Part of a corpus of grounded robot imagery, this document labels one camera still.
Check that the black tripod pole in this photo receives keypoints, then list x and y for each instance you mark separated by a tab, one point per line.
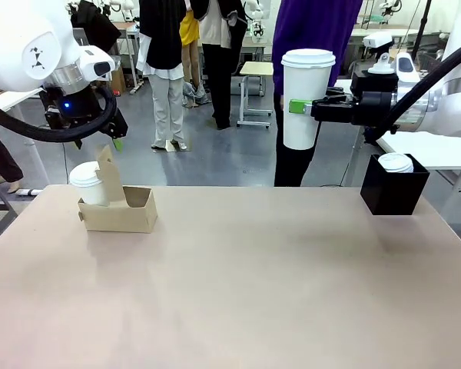
422	30

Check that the black square box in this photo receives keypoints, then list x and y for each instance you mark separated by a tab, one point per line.
393	192

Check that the black mesh crate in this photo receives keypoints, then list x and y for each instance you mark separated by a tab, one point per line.
432	63

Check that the cardboard box on floor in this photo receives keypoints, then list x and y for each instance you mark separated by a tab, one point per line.
118	78

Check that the white framed desk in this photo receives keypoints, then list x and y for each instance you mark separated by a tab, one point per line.
384	30

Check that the tall white lidded cup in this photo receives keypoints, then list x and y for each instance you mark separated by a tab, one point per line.
305	77

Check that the small white lidded cup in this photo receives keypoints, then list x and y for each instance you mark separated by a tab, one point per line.
88	184

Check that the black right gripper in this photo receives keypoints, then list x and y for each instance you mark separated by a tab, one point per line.
372	107

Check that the person in purple sweater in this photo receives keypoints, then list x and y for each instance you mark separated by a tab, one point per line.
315	23

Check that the stack of white lids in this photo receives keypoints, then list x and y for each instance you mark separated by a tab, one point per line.
397	163

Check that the black hanging cloth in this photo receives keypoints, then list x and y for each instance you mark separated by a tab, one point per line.
100	23

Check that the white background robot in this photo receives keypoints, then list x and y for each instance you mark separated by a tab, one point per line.
257	23

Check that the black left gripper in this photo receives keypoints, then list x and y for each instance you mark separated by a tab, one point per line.
75	107

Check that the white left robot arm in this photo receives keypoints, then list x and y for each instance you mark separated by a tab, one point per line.
27	42

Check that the small rolling side table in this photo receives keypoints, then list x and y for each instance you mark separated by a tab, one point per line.
255	71

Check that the person in black top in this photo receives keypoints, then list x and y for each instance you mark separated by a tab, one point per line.
165	57

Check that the person in beige vest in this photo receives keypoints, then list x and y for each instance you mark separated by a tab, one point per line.
223	57

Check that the person in yellow top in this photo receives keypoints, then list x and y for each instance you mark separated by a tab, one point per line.
190	34

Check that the brown cardboard cup carrier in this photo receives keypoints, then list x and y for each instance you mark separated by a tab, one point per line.
119	215

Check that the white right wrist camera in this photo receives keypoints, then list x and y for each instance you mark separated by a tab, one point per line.
378	40

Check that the large white table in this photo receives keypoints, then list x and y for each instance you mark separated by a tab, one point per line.
438	153

